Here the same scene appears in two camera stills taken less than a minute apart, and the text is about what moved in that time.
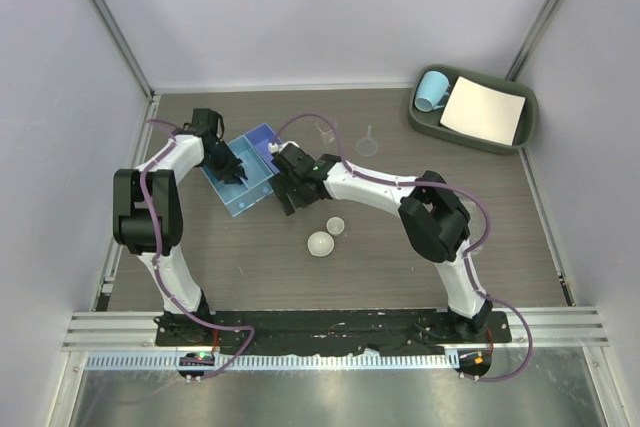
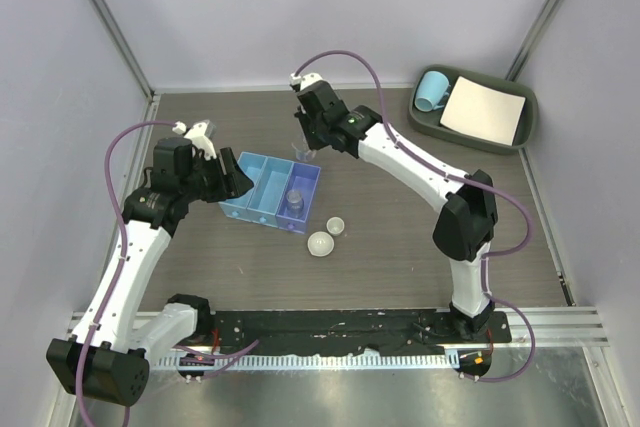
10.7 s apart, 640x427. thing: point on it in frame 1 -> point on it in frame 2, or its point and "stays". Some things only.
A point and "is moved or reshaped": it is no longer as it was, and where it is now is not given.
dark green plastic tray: (430, 121) stays
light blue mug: (432, 91) stays
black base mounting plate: (331, 332) stays
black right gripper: (282, 186) -> (314, 144)
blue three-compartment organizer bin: (257, 164) is moved or reshaped
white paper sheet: (484, 111) stays
